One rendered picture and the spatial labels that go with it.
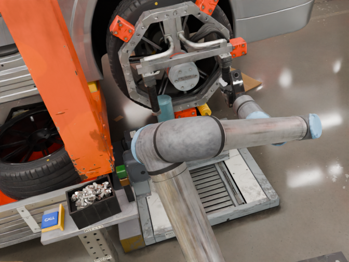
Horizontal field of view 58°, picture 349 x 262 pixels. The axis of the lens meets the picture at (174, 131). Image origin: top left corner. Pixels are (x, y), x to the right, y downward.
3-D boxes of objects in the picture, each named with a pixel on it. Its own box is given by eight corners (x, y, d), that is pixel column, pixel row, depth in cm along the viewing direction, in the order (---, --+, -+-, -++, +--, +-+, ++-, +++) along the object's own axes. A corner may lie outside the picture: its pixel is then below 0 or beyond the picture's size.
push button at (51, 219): (59, 213, 143) (57, 210, 142) (58, 226, 138) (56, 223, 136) (44, 218, 143) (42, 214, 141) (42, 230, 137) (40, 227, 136)
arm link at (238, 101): (236, 103, 122) (259, 96, 123) (231, 96, 126) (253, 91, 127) (236, 121, 128) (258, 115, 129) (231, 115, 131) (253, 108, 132)
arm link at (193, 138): (182, 113, 72) (323, 108, 115) (151, 120, 82) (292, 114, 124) (188, 163, 72) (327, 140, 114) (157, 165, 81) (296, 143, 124)
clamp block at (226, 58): (225, 57, 143) (224, 46, 140) (232, 65, 136) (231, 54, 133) (214, 60, 142) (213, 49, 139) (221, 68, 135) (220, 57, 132)
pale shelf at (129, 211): (134, 190, 153) (133, 185, 151) (139, 217, 140) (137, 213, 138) (46, 214, 149) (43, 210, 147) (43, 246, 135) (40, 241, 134)
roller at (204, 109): (197, 93, 200) (197, 85, 197) (213, 118, 177) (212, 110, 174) (189, 95, 200) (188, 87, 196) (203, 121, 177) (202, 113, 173)
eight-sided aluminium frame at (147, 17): (227, 92, 179) (223, -8, 145) (231, 97, 174) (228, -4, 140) (135, 116, 173) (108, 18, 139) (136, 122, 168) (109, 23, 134)
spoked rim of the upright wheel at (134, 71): (104, 16, 163) (139, 93, 195) (108, 31, 145) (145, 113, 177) (195, -20, 163) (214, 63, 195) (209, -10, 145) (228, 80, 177)
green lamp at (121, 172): (126, 170, 135) (124, 164, 133) (128, 177, 132) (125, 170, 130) (117, 172, 135) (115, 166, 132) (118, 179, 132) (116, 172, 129)
